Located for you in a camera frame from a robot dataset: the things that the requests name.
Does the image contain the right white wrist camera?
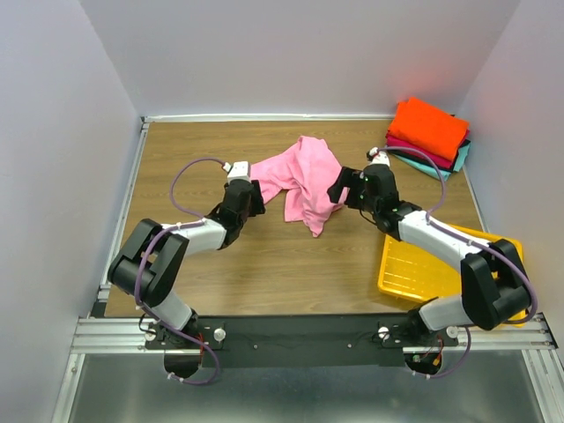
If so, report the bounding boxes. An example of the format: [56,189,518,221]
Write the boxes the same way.
[367,147,390,167]

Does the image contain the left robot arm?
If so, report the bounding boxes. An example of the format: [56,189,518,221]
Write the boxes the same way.
[107,179,265,348]

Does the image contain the teal folded t shirt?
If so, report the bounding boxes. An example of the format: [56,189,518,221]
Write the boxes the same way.
[391,140,471,181]

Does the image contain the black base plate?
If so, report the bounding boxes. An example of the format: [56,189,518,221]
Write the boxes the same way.
[145,313,458,377]

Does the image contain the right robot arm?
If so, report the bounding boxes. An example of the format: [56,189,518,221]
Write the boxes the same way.
[327,163,538,345]

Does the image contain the orange folded t shirt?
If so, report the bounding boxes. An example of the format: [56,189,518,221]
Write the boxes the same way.
[388,97,470,160]

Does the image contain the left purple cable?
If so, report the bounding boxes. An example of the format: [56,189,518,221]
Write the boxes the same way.
[134,157,221,387]

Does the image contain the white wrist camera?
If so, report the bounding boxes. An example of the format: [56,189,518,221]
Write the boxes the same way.
[222,161,251,184]
[367,147,390,167]

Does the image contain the pink t shirt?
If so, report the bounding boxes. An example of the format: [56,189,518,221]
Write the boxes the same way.
[251,136,348,237]

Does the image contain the yellow plastic tray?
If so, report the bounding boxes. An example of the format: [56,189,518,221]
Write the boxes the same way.
[377,222,527,328]

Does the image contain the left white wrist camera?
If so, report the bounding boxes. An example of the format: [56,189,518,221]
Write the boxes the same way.
[222,161,251,184]

